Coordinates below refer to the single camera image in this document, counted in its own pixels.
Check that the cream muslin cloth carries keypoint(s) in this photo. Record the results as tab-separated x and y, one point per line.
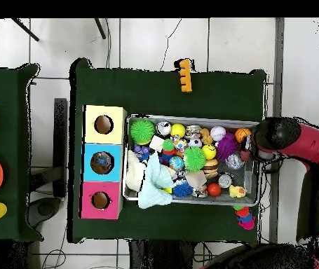
134	174

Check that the mint green cloth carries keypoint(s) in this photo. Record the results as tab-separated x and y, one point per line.
156	185

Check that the green spiky ball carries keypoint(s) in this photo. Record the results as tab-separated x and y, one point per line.
195	158
142	131

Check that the clear plastic packet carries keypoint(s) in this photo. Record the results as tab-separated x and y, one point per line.
103	163

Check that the purple spiky toy with eyes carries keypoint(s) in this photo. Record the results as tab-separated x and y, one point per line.
226	147

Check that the orange plastic comb toy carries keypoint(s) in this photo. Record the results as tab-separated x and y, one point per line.
186	75

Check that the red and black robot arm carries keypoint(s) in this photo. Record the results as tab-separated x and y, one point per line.
316	145

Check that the wooden box with three holes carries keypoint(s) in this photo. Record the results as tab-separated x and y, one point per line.
117	138

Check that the clear mesh bin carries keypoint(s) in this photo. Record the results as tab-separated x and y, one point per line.
142	197

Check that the yellow smiley ball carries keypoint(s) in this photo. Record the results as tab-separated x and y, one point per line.
209	152

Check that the dark green tablecloth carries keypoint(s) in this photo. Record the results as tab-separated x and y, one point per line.
13	140
148	95

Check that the white baseball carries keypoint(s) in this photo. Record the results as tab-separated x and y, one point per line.
218	133

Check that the small orange basketball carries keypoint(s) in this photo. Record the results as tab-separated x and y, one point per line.
242	135

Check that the black tripod leg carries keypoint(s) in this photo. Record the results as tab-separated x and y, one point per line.
100	28
24	29

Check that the grey floor strip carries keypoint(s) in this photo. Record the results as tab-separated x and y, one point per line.
279	67

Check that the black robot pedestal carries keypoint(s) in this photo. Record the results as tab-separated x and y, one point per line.
159	258

